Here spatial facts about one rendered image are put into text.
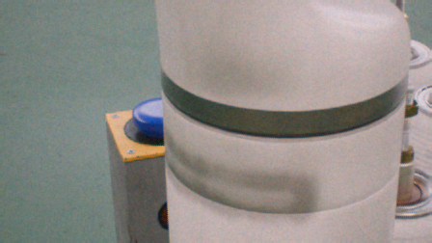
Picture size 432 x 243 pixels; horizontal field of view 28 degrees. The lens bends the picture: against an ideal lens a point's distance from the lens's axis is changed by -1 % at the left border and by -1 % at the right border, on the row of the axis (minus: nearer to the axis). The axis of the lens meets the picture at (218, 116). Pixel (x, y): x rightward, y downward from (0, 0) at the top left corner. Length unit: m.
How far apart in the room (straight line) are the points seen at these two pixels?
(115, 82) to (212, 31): 1.18
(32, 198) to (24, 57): 0.47
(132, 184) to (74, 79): 0.88
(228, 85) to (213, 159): 0.03
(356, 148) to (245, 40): 0.06
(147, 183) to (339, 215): 0.31
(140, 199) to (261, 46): 0.36
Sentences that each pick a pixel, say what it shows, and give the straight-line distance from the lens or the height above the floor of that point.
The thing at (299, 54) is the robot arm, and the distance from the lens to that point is 0.27.
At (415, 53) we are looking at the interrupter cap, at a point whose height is 0.25.
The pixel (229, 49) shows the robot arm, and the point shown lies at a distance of 0.27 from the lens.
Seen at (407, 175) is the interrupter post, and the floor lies 0.27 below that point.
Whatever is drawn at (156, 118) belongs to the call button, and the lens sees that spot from 0.61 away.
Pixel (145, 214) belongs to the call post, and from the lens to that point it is 0.62.
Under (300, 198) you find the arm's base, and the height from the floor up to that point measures 0.45.
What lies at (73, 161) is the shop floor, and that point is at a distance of 1.23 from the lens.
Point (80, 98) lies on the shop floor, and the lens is 1.40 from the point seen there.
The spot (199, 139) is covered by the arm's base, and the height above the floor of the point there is 0.46.
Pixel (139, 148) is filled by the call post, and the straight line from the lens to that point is 0.61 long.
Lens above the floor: 0.61
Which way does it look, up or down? 27 degrees down
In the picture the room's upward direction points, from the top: 1 degrees counter-clockwise
